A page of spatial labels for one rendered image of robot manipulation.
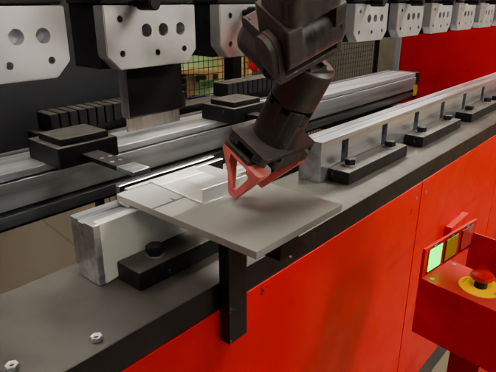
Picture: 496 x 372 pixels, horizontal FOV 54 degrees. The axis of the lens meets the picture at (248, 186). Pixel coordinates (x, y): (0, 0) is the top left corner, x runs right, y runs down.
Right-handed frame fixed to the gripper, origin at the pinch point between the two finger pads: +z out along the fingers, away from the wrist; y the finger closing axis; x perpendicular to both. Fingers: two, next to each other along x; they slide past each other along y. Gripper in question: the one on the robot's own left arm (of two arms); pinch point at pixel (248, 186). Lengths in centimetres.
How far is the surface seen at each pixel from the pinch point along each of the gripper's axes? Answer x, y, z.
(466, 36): -41, -214, 18
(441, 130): -2, -97, 16
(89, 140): -31.9, 1.4, 18.1
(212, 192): -2.8, 3.0, 2.7
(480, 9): -22, -129, -10
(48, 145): -34.2, 7.9, 19.4
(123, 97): -20.9, 6.1, -0.6
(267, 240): 9.2, 7.2, -2.6
